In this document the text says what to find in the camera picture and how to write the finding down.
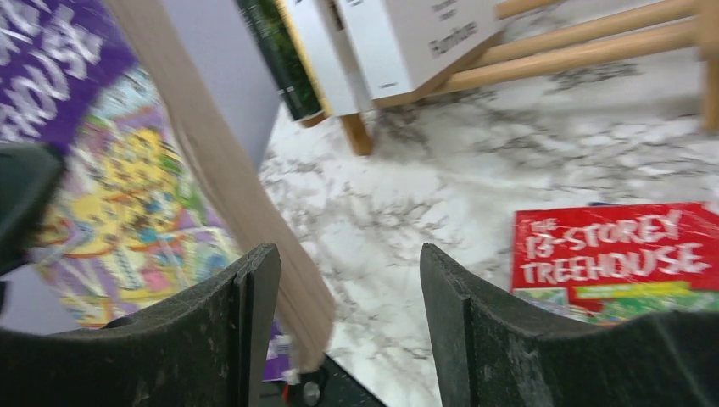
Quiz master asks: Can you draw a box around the green alice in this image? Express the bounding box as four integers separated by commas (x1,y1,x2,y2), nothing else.
235,0,325,127

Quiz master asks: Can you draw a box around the wooden book rack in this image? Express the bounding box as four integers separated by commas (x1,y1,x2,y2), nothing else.
300,0,719,157

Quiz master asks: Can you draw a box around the purple 52-storey treehouse book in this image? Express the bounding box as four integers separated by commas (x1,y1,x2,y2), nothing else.
1,1,335,385

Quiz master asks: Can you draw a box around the yellow book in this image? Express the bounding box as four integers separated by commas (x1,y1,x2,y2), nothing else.
275,0,332,116

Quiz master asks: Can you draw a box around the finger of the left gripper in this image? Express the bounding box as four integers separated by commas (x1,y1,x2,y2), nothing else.
1,142,65,275

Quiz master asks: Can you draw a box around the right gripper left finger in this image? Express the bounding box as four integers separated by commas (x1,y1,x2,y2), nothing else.
1,243,281,406

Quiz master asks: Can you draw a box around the white afternoon tea coffee book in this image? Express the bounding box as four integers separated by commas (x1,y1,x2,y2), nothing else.
287,1,373,116

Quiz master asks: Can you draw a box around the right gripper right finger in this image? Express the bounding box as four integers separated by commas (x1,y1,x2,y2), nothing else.
420,243,718,406

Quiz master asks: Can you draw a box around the white furniture book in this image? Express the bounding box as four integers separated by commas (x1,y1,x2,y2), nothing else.
337,0,501,107

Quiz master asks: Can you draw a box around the red 13-storey treehouse book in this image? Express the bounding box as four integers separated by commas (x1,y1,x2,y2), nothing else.
510,201,718,326

